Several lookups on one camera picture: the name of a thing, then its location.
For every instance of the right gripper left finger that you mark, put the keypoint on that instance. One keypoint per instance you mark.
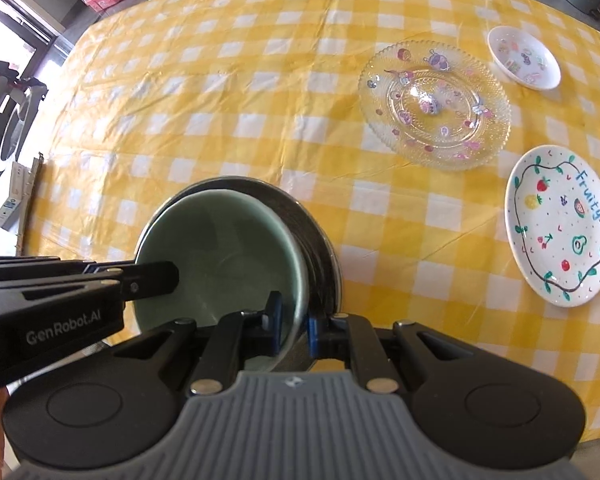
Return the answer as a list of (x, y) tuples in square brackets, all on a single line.
[(238, 337)]

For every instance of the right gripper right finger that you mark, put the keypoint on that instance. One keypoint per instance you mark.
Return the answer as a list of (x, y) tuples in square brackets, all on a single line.
[(351, 339)]

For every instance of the blue steel bowl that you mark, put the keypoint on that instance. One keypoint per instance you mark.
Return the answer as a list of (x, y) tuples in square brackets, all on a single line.
[(318, 253)]

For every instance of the small white sticker dish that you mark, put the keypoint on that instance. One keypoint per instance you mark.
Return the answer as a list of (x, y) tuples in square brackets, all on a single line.
[(523, 58)]

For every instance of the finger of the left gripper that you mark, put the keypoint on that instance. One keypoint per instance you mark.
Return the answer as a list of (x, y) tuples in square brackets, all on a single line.
[(138, 280)]

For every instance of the green ceramic bowl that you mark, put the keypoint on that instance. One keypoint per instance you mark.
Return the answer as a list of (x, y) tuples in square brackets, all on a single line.
[(232, 251)]

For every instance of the clear glass cartoon plate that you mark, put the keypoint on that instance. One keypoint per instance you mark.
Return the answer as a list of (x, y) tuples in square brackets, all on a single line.
[(434, 104)]

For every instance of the white Fruity plate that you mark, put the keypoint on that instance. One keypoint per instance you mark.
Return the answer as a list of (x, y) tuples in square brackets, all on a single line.
[(552, 221)]

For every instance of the yellow checkered tablecloth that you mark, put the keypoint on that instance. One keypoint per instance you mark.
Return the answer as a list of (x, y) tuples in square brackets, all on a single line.
[(171, 92)]

